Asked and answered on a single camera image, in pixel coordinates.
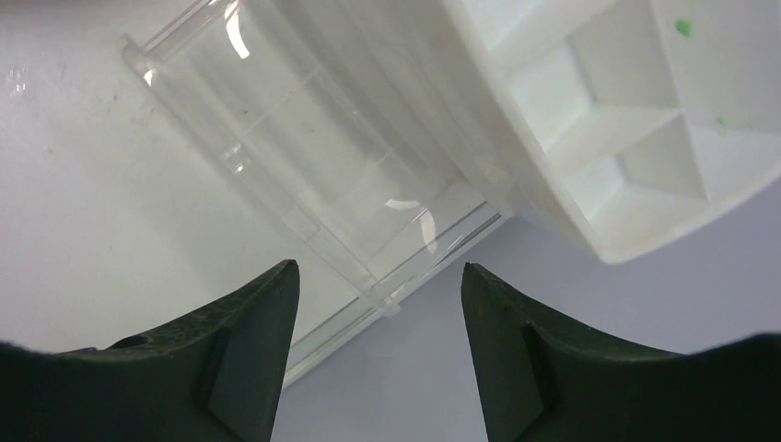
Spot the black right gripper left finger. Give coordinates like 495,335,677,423
1,260,300,441

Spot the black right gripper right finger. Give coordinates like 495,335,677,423
460,263,780,441

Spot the white plastic drawer organizer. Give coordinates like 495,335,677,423
120,1,780,384

